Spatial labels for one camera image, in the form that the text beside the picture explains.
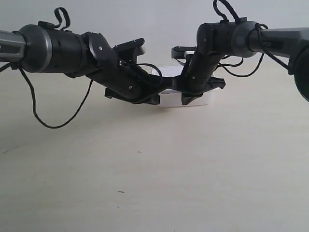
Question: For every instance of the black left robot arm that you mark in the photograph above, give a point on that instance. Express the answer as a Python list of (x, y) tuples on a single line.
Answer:
[(43, 50)]

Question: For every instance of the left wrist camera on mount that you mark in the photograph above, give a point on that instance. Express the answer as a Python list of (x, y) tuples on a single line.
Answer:
[(130, 51)]

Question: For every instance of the white lidded plastic container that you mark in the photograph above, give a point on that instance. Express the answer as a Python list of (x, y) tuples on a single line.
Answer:
[(171, 98)]

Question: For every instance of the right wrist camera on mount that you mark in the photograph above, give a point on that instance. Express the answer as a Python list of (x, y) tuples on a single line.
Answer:
[(178, 52)]

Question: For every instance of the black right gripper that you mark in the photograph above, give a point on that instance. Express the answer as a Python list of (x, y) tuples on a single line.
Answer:
[(195, 80)]

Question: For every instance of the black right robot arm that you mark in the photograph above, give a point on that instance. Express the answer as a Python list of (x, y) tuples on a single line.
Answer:
[(288, 47)]

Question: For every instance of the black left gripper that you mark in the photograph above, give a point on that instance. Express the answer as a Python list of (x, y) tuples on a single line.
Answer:
[(129, 82)]

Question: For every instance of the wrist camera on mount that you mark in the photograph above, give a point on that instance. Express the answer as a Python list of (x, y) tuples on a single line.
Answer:
[(130, 51), (178, 52)]

